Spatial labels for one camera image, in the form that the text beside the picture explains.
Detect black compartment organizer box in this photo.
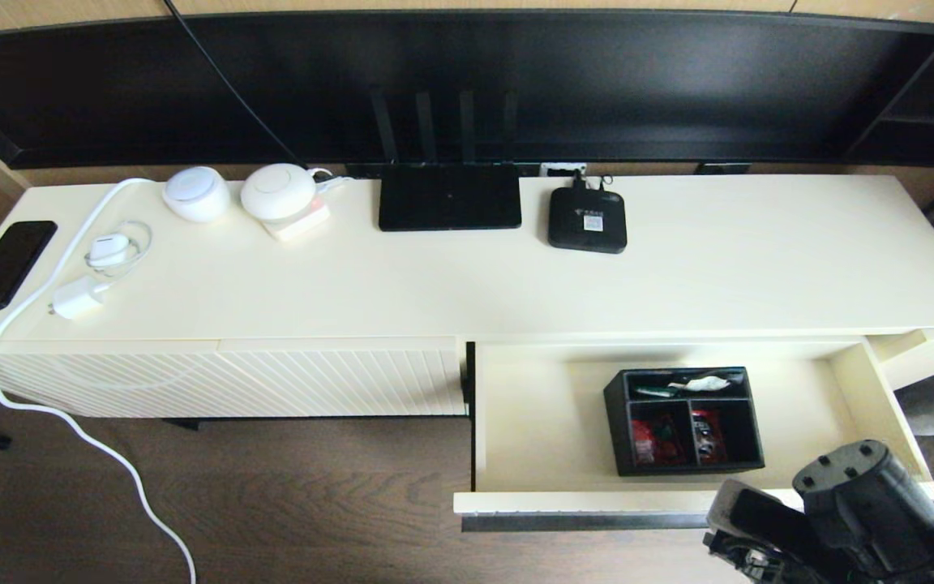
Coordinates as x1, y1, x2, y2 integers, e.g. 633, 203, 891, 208
603, 366, 766, 477

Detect cream fluted drawer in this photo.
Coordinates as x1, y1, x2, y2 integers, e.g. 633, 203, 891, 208
452, 337, 934, 534

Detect white ribbed cabinet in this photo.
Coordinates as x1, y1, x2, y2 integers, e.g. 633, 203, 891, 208
0, 173, 934, 419

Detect pink red sachet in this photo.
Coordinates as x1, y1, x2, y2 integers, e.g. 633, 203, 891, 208
690, 408, 727, 465

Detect red snack packet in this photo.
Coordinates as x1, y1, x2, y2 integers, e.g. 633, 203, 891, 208
632, 415, 683, 465

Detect white crumpled packet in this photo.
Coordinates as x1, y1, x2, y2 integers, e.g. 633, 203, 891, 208
666, 373, 731, 394

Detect black set-top box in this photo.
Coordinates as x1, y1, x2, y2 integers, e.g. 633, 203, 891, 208
548, 185, 628, 255

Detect cream fluted cabinet door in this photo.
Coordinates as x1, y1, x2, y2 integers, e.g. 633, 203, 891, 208
220, 337, 468, 416

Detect black router with antennas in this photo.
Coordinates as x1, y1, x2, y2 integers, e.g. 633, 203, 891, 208
370, 89, 523, 233

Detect black television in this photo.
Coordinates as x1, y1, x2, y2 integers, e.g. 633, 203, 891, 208
0, 10, 934, 173

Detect cream pink flat box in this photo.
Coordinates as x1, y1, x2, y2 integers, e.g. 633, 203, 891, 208
260, 199, 332, 243

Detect large white dome device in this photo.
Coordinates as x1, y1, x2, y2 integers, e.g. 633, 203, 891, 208
240, 163, 318, 224

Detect small white round speaker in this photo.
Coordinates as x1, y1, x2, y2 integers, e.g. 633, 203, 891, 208
161, 165, 232, 224

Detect cream fluted rounded-corner panel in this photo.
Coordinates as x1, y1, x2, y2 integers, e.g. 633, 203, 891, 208
0, 337, 229, 417

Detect white charger adapter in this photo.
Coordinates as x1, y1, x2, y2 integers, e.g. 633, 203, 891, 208
48, 276, 111, 320

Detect black smartphone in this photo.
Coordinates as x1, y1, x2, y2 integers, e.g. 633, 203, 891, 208
0, 220, 58, 311

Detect black set-top box cables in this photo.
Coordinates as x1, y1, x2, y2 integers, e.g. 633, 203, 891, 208
568, 168, 615, 192

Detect white plug with cable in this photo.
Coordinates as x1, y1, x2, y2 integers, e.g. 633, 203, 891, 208
309, 167, 354, 197

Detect small white case with cable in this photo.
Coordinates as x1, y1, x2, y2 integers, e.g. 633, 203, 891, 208
84, 221, 152, 273

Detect thin black television cable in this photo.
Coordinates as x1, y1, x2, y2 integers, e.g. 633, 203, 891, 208
163, 0, 306, 167

